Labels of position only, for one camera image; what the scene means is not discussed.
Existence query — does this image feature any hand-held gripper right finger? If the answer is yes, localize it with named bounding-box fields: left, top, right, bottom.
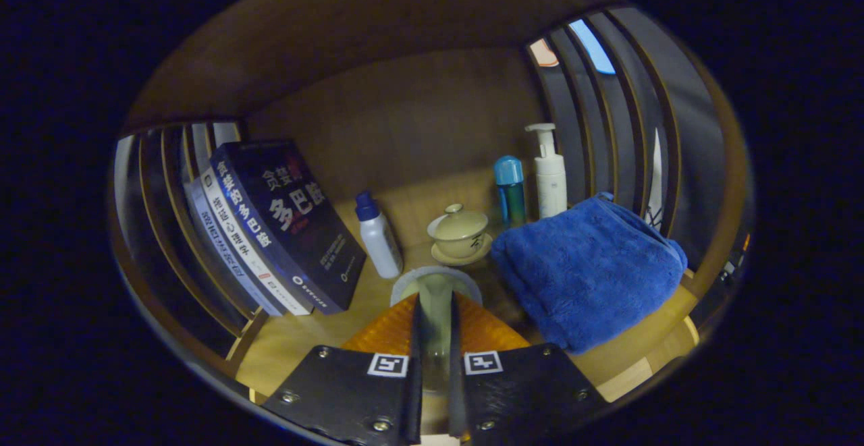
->
left=448, top=292, right=608, bottom=446

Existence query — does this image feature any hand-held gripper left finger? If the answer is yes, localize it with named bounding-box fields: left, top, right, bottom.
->
left=262, top=292, right=423, bottom=446

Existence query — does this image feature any pale green and white container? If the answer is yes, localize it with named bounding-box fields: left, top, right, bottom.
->
left=390, top=265, right=484, bottom=396

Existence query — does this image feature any wooden countertop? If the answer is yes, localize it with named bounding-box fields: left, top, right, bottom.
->
left=236, top=169, right=697, bottom=399

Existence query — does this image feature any wooden cabinet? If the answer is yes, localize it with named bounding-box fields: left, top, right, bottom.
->
left=108, top=0, right=753, bottom=433

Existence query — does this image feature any white bottle with blue cap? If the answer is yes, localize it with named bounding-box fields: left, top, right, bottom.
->
left=355, top=190, right=404, bottom=279

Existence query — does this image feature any beige lidded teacup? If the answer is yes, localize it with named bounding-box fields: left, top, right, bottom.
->
left=427, top=203, right=495, bottom=267

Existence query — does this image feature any folded blue towel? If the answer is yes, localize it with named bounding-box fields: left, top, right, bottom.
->
left=489, top=192, right=689, bottom=355

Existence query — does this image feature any teal capped bottle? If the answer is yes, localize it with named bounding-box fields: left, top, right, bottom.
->
left=493, top=155, right=527, bottom=227

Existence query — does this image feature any dark blue book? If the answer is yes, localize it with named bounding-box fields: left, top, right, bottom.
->
left=209, top=138, right=369, bottom=315

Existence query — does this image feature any white pump bottle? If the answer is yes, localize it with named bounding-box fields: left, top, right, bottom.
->
left=525, top=122, right=568, bottom=219

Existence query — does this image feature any white spine book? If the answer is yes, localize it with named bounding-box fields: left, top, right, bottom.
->
left=199, top=166, right=315, bottom=317

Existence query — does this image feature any grey blue book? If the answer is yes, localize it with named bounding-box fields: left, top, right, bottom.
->
left=184, top=176, right=288, bottom=317

